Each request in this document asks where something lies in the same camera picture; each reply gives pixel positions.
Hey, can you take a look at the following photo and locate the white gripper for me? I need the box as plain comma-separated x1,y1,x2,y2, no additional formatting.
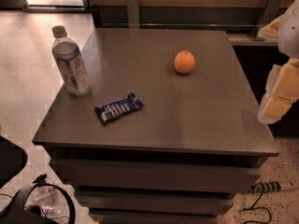
257,0,299,124

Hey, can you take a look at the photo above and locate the blue rxbar blueberry wrapper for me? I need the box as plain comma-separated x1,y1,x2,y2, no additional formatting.
94,92,144,126

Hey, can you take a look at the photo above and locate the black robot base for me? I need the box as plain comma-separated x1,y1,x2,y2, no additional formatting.
0,136,76,224

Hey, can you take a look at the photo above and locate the orange fruit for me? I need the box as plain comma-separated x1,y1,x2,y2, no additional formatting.
174,50,195,74

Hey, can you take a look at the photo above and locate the grey drawer cabinet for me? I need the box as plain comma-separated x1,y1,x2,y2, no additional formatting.
34,28,278,224

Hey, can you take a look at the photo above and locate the white power strip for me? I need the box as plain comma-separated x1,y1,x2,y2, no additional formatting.
249,180,299,194

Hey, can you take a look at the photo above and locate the clear plastic water bottle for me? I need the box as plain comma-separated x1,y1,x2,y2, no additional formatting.
52,25,90,96

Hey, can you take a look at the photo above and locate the grey metal bracket right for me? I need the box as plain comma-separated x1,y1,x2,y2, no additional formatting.
252,0,283,41

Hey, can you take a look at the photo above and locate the grey metal bracket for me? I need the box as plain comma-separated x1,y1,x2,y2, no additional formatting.
127,0,139,28
252,0,283,41

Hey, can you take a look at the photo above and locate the black power cable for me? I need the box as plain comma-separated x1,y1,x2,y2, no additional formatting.
241,189,273,224

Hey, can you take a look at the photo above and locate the grey metal bracket left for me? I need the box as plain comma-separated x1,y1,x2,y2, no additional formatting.
127,0,139,28

